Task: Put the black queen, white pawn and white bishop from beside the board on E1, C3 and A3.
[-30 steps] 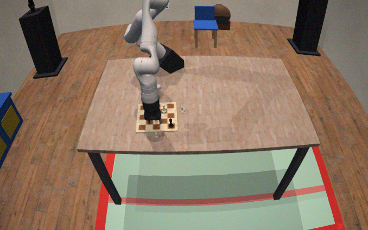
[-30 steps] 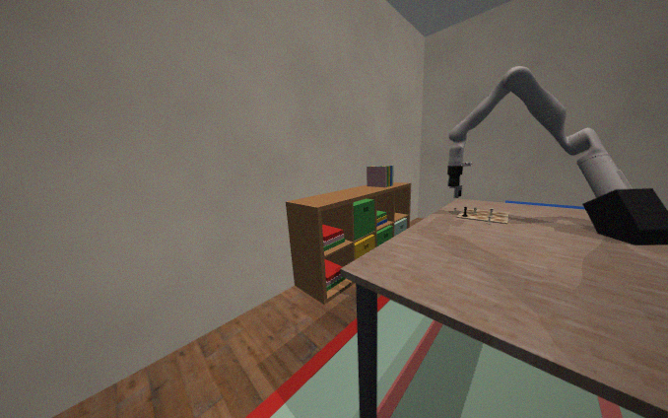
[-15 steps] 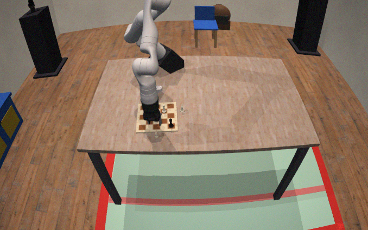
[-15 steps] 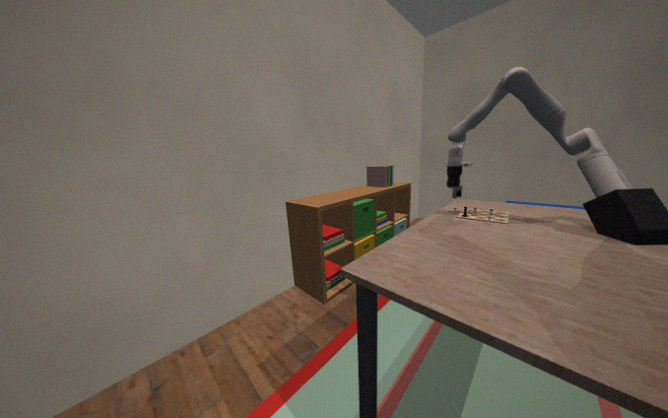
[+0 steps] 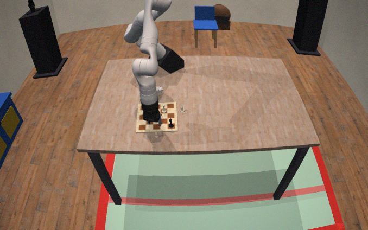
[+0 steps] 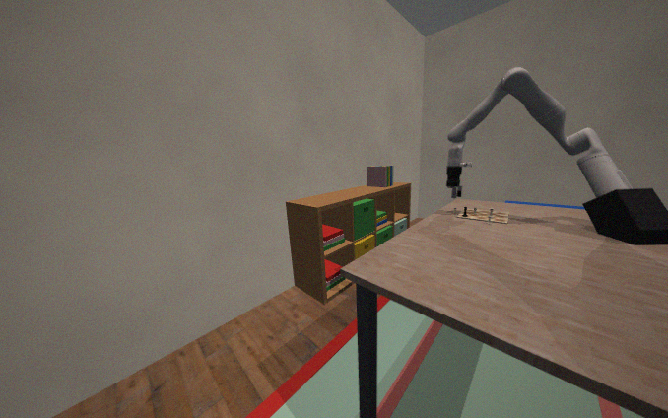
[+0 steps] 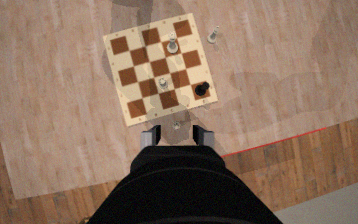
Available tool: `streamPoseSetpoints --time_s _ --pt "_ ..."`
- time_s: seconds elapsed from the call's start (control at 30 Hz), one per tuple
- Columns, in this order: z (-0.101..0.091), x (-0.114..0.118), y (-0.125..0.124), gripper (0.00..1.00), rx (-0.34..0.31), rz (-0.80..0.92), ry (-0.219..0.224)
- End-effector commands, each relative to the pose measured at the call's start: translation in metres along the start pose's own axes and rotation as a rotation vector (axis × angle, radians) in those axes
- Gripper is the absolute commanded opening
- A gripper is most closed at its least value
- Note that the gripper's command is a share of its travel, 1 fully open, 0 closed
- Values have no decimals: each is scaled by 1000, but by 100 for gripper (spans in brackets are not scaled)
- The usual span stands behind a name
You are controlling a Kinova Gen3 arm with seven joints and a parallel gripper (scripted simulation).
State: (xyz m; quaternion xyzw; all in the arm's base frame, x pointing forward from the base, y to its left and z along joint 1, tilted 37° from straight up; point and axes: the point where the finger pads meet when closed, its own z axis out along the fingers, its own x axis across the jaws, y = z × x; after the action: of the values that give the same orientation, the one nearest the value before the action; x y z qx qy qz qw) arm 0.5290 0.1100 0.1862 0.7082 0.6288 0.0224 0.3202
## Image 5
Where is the wooden chessboard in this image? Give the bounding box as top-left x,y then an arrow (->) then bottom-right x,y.
136,102 -> 178,133

